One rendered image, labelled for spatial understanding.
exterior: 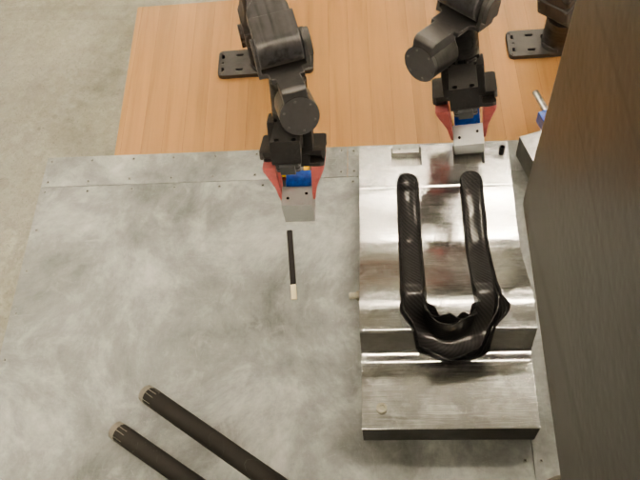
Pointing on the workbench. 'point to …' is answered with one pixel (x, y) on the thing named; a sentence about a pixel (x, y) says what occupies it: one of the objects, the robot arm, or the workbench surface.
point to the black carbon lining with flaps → (453, 329)
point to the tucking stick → (291, 265)
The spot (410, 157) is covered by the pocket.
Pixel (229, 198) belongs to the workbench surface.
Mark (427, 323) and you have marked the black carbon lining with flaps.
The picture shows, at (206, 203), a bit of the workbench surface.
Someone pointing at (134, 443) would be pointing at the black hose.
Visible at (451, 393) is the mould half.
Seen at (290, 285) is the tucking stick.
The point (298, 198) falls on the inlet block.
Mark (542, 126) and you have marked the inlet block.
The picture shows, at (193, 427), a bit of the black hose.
